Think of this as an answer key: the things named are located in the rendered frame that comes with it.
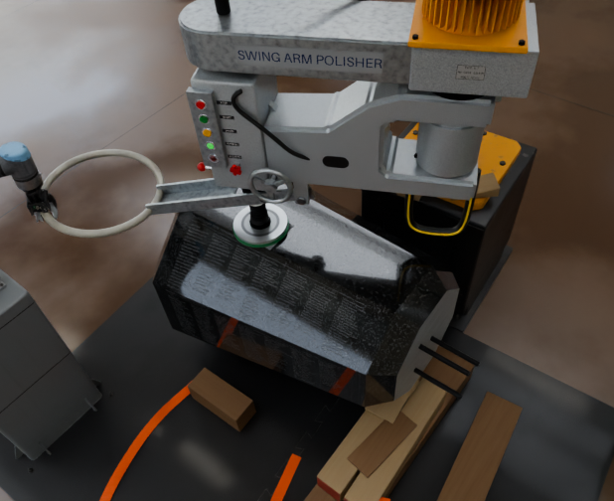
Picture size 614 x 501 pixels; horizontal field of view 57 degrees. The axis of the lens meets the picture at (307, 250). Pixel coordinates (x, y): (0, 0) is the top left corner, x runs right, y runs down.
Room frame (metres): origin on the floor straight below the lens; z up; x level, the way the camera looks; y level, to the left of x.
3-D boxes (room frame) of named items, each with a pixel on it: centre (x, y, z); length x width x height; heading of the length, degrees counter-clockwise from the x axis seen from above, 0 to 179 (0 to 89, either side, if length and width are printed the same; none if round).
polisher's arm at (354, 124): (1.43, -0.20, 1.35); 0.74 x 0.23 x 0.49; 74
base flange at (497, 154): (1.97, -0.69, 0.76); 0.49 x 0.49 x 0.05; 51
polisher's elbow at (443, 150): (1.37, -0.46, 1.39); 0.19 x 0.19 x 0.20
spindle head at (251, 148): (1.53, 0.09, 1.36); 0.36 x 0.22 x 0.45; 74
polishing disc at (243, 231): (1.55, 0.17, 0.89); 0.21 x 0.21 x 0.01
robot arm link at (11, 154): (1.64, 1.00, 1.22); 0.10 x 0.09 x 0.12; 109
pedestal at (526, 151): (1.97, -0.69, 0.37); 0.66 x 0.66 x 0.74; 51
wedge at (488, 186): (1.73, -0.72, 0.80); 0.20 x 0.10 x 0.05; 91
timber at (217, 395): (1.24, 0.45, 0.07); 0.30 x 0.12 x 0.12; 50
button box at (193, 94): (1.46, 0.27, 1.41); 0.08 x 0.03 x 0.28; 74
